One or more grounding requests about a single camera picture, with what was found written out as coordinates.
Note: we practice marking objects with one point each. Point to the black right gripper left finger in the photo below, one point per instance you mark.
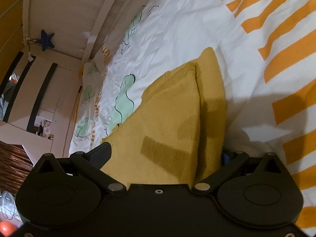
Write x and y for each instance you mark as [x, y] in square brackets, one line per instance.
[89, 165]

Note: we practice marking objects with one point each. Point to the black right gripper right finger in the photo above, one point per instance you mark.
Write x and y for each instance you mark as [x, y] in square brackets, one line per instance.
[231, 162]

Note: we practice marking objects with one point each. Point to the mustard yellow knit garment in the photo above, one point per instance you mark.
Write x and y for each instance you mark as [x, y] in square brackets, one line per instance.
[177, 132]

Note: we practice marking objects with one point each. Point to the brown wicker basket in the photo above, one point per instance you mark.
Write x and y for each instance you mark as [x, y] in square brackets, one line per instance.
[15, 166]

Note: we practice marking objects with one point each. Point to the white shelf with black bars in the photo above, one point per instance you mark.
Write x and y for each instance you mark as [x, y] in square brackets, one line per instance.
[47, 88]

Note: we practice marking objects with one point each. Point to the orange ball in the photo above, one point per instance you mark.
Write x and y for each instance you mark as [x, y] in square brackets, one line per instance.
[7, 228]

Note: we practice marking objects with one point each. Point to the dark blue star decoration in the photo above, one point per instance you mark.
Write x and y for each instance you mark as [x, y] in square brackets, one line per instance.
[46, 40]

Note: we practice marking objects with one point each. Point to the white orange patterned duvet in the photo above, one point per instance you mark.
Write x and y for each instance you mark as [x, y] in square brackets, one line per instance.
[265, 50]

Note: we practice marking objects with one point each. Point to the white bed frame rail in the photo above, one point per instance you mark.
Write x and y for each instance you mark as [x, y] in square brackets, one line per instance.
[79, 27]

